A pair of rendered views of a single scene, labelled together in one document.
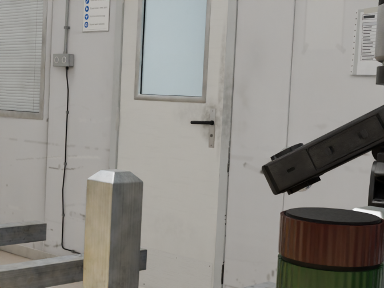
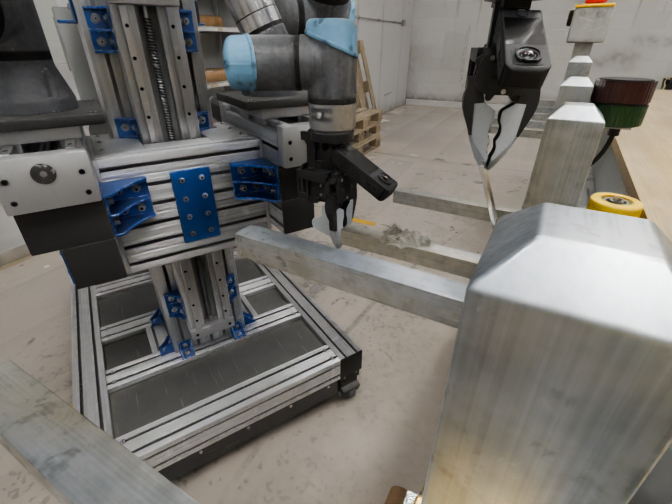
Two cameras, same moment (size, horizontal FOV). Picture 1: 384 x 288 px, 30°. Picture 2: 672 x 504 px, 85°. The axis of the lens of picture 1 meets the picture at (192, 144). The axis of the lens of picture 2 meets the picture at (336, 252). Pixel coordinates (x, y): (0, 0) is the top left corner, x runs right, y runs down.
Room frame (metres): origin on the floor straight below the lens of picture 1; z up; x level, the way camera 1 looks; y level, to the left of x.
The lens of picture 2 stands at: (0.85, 0.29, 1.15)
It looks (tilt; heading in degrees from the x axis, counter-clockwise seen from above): 29 degrees down; 256
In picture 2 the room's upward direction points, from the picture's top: straight up
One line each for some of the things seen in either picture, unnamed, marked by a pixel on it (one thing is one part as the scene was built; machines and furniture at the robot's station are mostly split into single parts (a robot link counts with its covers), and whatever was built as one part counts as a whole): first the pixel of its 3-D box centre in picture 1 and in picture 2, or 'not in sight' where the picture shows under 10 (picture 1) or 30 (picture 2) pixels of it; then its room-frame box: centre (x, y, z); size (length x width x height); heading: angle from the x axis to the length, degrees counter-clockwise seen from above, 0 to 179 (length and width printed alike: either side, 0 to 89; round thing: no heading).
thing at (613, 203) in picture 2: not in sight; (606, 226); (0.21, -0.19, 0.85); 0.08 x 0.08 x 0.11
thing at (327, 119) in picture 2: not in sight; (331, 117); (0.71, -0.31, 1.05); 0.08 x 0.08 x 0.05
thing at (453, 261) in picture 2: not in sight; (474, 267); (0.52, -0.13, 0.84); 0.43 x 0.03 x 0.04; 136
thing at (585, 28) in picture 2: not in sight; (588, 25); (0.09, -0.48, 1.18); 0.07 x 0.07 x 0.08; 46
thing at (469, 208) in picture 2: not in sight; (492, 213); (0.36, -0.32, 0.84); 0.43 x 0.03 x 0.04; 136
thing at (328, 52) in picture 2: not in sight; (329, 62); (0.71, -0.31, 1.13); 0.09 x 0.08 x 0.11; 166
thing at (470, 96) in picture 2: not in sight; (481, 100); (0.54, -0.16, 1.09); 0.05 x 0.02 x 0.09; 156
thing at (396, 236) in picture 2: not in sight; (404, 234); (0.60, -0.21, 0.87); 0.09 x 0.07 x 0.02; 136
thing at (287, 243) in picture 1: (331, 235); (622, 90); (0.41, -0.08, 1.10); 0.06 x 0.06 x 0.02
